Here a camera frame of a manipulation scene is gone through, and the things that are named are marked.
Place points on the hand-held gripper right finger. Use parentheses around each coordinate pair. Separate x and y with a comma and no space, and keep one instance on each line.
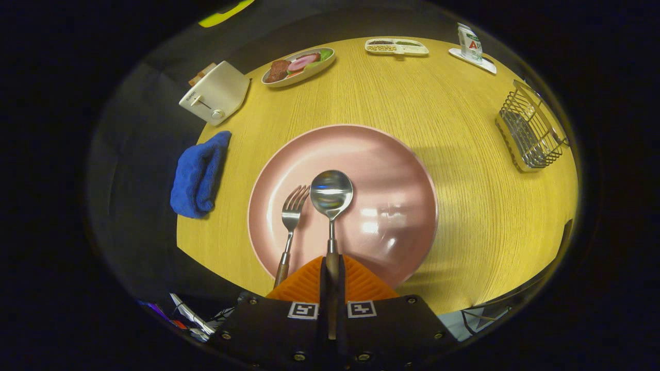
(342,288)

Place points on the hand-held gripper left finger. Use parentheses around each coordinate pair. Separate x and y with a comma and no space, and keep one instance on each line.
(324,288)

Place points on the pink plate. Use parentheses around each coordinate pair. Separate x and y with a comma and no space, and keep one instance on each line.
(392,180)

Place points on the blue towel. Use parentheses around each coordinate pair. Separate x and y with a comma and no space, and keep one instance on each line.
(198,175)

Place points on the white oval food plate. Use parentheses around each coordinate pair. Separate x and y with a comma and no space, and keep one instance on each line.
(319,67)

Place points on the brown meat piece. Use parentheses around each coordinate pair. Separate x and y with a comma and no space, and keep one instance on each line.
(278,70)

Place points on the white toaster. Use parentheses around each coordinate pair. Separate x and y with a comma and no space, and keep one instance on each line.
(216,93)

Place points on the pink ham slice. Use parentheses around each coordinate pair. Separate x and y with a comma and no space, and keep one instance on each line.
(303,62)

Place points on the green lettuce leaf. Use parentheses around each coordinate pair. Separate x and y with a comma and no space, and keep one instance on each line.
(325,54)

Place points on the toast slices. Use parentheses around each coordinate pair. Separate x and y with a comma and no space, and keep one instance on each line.
(202,74)

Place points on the white divided dish with beans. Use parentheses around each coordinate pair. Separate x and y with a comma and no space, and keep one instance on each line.
(397,47)

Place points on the black backdrop cloth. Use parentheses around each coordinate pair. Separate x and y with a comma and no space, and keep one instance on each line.
(154,103)

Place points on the white coaster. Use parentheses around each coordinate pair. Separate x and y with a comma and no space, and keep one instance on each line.
(484,64)

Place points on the white bottle with green label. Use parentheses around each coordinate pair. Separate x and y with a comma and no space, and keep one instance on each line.
(470,44)

